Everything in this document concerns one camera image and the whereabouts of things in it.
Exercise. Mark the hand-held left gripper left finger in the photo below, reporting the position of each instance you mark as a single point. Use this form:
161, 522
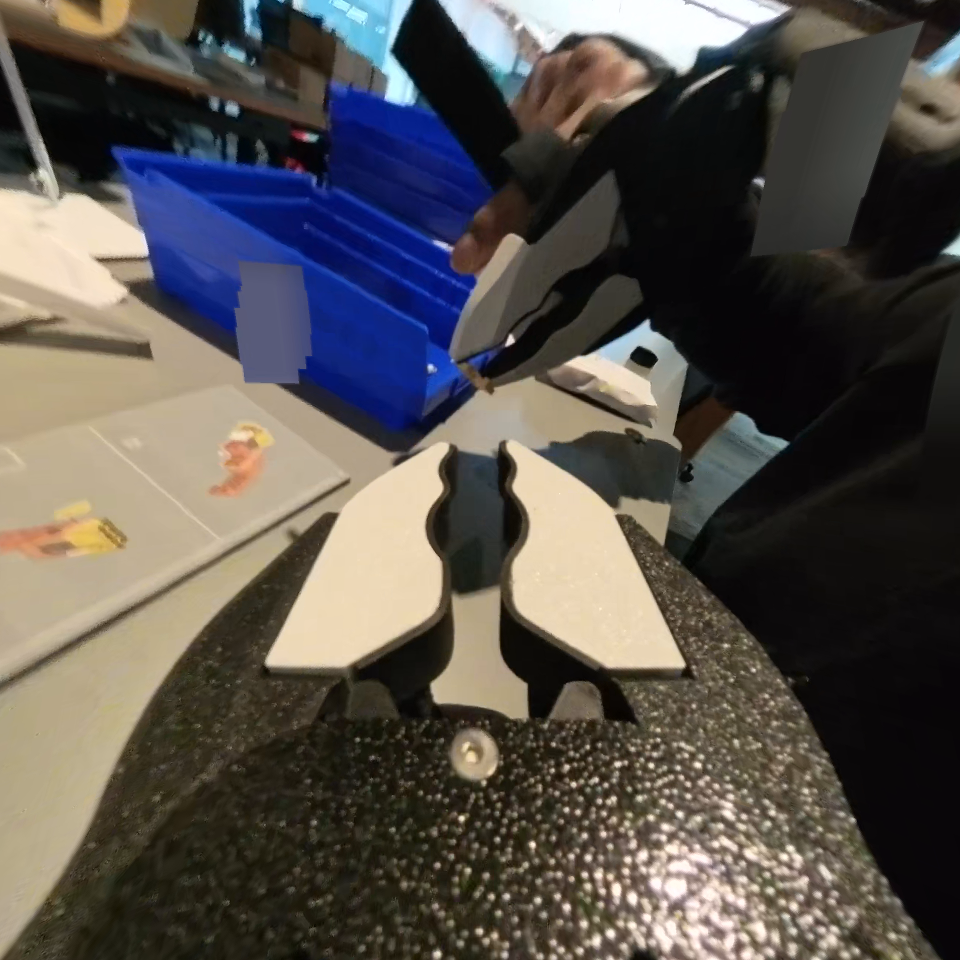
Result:
367, 570

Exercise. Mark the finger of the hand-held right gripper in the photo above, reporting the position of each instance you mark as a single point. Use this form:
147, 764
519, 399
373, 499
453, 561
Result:
532, 277
585, 319

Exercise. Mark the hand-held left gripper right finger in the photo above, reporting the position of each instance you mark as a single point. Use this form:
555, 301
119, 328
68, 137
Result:
585, 577

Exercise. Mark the dark orange toy brick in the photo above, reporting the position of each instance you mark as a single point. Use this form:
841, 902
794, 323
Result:
480, 379

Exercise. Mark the person's right forearm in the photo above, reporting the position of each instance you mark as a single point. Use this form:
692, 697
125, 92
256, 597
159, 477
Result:
825, 337

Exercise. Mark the grey desk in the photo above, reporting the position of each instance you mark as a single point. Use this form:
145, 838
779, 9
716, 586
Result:
187, 367

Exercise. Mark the person's right hand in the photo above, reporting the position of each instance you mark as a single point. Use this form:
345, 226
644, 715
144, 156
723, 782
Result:
592, 75

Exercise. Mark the white plastic bag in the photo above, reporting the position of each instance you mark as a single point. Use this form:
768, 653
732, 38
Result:
607, 386

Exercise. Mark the white bottle with black cap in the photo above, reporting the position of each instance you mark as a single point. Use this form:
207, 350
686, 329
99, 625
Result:
660, 375

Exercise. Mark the stack of blue plastic bins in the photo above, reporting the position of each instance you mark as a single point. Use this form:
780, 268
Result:
405, 157

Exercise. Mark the large blue plastic bin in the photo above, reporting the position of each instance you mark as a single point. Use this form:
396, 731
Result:
360, 352

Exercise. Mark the grey instruction sheet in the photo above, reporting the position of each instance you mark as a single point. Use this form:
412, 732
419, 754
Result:
157, 510

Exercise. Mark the person's dark clothing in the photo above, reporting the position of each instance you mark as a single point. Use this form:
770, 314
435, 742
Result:
862, 600

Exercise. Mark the cardboard boxes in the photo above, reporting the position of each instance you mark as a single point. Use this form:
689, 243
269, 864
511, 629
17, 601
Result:
330, 56

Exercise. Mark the crumpled white paper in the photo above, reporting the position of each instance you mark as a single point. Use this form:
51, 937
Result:
52, 255

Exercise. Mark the wooden workbench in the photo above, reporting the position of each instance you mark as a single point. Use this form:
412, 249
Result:
112, 67

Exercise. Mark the white metal stand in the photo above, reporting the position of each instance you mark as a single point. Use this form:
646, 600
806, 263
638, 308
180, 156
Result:
34, 135

